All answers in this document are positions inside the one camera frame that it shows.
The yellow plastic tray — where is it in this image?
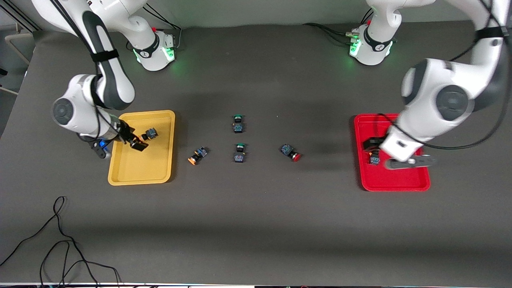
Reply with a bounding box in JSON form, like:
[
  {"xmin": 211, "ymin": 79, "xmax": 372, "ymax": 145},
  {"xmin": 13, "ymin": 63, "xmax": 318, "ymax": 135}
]
[{"xmin": 107, "ymin": 110, "xmax": 176, "ymax": 186}]

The red plastic tray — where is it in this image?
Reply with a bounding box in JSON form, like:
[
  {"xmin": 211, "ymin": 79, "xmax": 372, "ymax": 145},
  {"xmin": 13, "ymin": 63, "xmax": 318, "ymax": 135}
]
[{"xmin": 354, "ymin": 114, "xmax": 432, "ymax": 192}]

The grey metal chair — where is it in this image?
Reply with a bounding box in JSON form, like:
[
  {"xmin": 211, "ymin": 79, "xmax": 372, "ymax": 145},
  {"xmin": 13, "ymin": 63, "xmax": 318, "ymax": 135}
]
[{"xmin": 0, "ymin": 24, "xmax": 36, "ymax": 96}]

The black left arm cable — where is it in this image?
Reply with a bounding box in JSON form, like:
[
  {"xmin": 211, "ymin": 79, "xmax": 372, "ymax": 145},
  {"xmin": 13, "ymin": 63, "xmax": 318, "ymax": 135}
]
[{"xmin": 375, "ymin": 0, "xmax": 512, "ymax": 150}]

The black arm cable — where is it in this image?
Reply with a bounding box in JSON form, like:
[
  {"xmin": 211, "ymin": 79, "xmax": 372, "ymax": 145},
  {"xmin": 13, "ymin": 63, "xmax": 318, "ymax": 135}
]
[
  {"xmin": 375, "ymin": 0, "xmax": 512, "ymax": 150},
  {"xmin": 50, "ymin": 0, "xmax": 120, "ymax": 138}
]

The yellow push button switch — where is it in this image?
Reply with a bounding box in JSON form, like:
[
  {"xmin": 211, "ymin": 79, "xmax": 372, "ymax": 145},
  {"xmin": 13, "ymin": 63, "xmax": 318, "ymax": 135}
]
[{"xmin": 187, "ymin": 147, "xmax": 208, "ymax": 165}]

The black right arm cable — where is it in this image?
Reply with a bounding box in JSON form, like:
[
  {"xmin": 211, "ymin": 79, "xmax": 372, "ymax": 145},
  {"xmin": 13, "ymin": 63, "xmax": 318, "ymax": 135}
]
[{"xmin": 50, "ymin": 0, "xmax": 120, "ymax": 138}]

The black right arm strap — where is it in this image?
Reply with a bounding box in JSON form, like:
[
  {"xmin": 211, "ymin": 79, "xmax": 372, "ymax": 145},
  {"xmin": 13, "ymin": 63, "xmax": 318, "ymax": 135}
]
[{"xmin": 90, "ymin": 49, "xmax": 120, "ymax": 63}]

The black arm strap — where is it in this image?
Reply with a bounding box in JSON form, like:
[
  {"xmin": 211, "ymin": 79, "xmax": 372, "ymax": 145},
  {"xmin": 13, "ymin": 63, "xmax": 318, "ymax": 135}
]
[
  {"xmin": 474, "ymin": 26, "xmax": 510, "ymax": 41},
  {"xmin": 90, "ymin": 49, "xmax": 120, "ymax": 63}
]

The black right base cable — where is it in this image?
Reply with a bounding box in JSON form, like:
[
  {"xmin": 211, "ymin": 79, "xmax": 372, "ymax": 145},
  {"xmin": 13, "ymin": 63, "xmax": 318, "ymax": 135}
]
[{"xmin": 142, "ymin": 4, "xmax": 184, "ymax": 50}]

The black base cable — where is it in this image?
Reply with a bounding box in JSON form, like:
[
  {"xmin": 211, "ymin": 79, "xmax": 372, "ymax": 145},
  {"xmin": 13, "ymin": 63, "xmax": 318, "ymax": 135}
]
[
  {"xmin": 303, "ymin": 23, "xmax": 358, "ymax": 44},
  {"xmin": 142, "ymin": 4, "xmax": 184, "ymax": 50}
]

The black loose cable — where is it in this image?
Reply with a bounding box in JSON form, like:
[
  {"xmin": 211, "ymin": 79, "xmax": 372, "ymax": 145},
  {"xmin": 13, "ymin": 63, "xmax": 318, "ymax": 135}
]
[
  {"xmin": 0, "ymin": 196, "xmax": 121, "ymax": 288},
  {"xmin": 39, "ymin": 240, "xmax": 70, "ymax": 288}
]

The black left base cable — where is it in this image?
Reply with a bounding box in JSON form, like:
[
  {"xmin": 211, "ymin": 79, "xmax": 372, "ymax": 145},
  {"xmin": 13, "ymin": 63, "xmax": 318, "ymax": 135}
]
[{"xmin": 303, "ymin": 23, "xmax": 358, "ymax": 44}]

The black left arm strap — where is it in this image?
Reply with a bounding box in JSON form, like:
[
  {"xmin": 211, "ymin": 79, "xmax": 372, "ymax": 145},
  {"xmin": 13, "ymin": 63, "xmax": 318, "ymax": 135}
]
[{"xmin": 474, "ymin": 26, "xmax": 510, "ymax": 41}]

